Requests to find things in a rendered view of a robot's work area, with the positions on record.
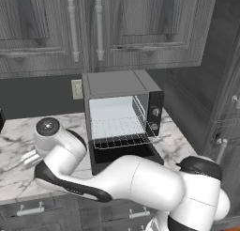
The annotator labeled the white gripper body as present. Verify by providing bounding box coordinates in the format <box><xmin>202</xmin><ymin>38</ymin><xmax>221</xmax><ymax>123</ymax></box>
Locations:
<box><xmin>21</xmin><ymin>148</ymin><xmax>44</xmax><ymax>170</ymax></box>

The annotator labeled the toaster oven door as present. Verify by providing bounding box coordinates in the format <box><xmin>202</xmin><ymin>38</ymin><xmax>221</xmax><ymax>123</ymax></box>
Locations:
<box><xmin>89</xmin><ymin>140</ymin><xmax>165</xmax><ymax>177</ymax></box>

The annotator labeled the dark grey toaster oven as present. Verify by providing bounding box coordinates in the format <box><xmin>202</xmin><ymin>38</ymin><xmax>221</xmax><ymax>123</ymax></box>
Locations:
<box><xmin>81</xmin><ymin>69</ymin><xmax>166</xmax><ymax>177</ymax></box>

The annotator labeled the grey drawer front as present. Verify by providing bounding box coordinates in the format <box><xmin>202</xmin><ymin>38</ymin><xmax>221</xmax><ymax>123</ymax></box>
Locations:
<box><xmin>0</xmin><ymin>194</ymin><xmax>81</xmax><ymax>222</ymax></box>
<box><xmin>98</xmin><ymin>202</ymin><xmax>158</xmax><ymax>223</ymax></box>

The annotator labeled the grey wood cupboard door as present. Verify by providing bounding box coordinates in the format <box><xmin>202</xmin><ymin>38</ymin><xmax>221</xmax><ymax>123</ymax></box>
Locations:
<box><xmin>0</xmin><ymin>0</ymin><xmax>91</xmax><ymax>80</ymax></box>
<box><xmin>88</xmin><ymin>0</ymin><xmax>218</xmax><ymax>73</ymax></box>

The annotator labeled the tall grey wood cabinet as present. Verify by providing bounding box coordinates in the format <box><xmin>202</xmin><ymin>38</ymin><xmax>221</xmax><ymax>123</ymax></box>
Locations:
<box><xmin>201</xmin><ymin>27</ymin><xmax>240</xmax><ymax>219</ymax></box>

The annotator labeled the beige wall outlet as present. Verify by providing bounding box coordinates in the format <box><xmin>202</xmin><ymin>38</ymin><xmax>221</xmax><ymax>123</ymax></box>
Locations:
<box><xmin>70</xmin><ymin>79</ymin><xmax>84</xmax><ymax>100</ymax></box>

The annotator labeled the wire oven rack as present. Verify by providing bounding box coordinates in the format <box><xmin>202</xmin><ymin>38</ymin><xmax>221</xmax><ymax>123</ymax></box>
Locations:
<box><xmin>91</xmin><ymin>115</ymin><xmax>152</xmax><ymax>149</ymax></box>

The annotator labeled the white cupboard handle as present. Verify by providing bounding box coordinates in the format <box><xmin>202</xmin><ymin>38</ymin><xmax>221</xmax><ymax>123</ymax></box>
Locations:
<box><xmin>94</xmin><ymin>0</ymin><xmax>105</xmax><ymax>62</ymax></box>
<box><xmin>67</xmin><ymin>0</ymin><xmax>81</xmax><ymax>63</ymax></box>

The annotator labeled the white cabinet handle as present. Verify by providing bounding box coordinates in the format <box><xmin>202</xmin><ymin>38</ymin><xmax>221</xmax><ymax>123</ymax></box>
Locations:
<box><xmin>215</xmin><ymin>137</ymin><xmax>230</xmax><ymax>165</ymax></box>
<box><xmin>231</xmin><ymin>94</ymin><xmax>240</xmax><ymax>111</ymax></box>

